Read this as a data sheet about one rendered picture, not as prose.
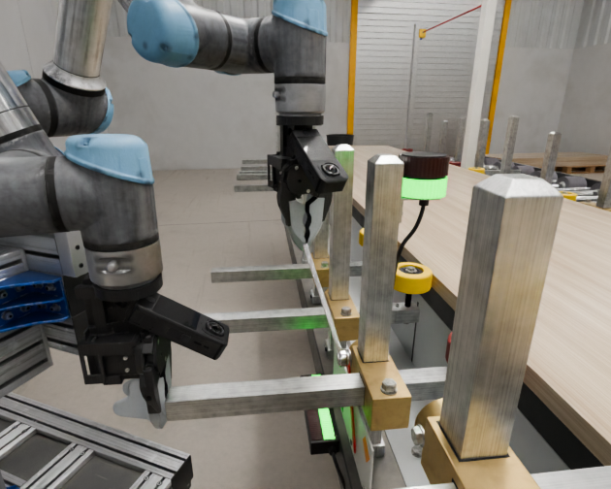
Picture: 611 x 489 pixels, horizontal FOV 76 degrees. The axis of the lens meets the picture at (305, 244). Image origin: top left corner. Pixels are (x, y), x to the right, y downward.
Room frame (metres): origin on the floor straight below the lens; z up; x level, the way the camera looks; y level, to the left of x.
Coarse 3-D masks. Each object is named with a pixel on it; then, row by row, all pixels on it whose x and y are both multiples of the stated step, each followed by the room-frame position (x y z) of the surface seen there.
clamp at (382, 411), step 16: (352, 352) 0.49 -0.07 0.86; (352, 368) 0.49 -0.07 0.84; (368, 368) 0.44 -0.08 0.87; (384, 368) 0.44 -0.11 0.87; (368, 384) 0.41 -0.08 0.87; (400, 384) 0.41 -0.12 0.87; (368, 400) 0.40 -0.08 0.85; (384, 400) 0.39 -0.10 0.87; (400, 400) 0.39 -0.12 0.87; (368, 416) 0.40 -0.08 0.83; (384, 416) 0.39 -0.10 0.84; (400, 416) 0.39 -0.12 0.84
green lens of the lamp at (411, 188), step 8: (408, 184) 0.46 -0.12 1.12; (416, 184) 0.46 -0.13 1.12; (424, 184) 0.45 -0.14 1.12; (432, 184) 0.45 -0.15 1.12; (440, 184) 0.46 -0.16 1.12; (408, 192) 0.46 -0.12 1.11; (416, 192) 0.45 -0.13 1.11; (424, 192) 0.45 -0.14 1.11; (432, 192) 0.45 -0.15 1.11; (440, 192) 0.46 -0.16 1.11
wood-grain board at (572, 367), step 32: (448, 192) 1.46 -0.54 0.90; (448, 224) 1.03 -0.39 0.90; (576, 224) 1.03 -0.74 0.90; (608, 224) 1.03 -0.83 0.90; (416, 256) 0.79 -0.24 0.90; (448, 256) 0.79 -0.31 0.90; (576, 256) 0.79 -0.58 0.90; (608, 256) 0.79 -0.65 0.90; (448, 288) 0.63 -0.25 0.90; (544, 288) 0.63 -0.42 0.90; (576, 288) 0.63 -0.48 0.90; (608, 288) 0.63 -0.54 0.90; (544, 320) 0.52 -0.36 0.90; (576, 320) 0.52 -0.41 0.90; (608, 320) 0.52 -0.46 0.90; (544, 352) 0.44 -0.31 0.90; (576, 352) 0.44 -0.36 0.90; (608, 352) 0.44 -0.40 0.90; (544, 384) 0.38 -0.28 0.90; (576, 384) 0.37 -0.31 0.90; (608, 384) 0.37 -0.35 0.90; (576, 416) 0.33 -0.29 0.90; (608, 416) 0.32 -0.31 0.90; (608, 448) 0.29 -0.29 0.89
